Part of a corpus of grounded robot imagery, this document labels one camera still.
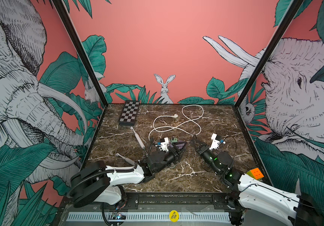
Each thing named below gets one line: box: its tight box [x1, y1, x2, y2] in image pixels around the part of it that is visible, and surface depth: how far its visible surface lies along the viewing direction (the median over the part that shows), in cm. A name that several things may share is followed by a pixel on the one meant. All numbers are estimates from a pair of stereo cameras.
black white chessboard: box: [118, 100, 140, 127], surface depth 113 cm
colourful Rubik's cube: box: [246, 167, 265, 181], surface depth 81 cm
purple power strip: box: [175, 141, 187, 151], surface depth 70 cm
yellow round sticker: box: [169, 209, 180, 223], surface depth 71 cm
